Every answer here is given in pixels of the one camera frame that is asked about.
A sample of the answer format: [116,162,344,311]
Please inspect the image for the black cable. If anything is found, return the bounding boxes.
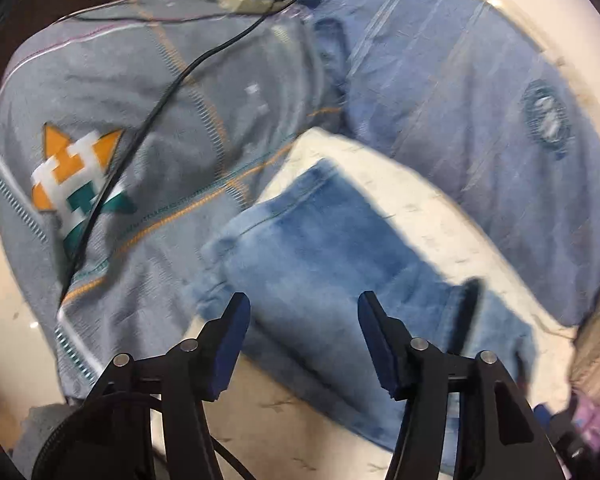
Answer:
[57,0,307,306]

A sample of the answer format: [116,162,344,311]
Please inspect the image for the purple floral cloth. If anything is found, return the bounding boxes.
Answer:
[570,390,600,454]

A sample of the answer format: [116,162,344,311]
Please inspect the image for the blue denim jeans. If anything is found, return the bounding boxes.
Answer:
[189,160,536,449]

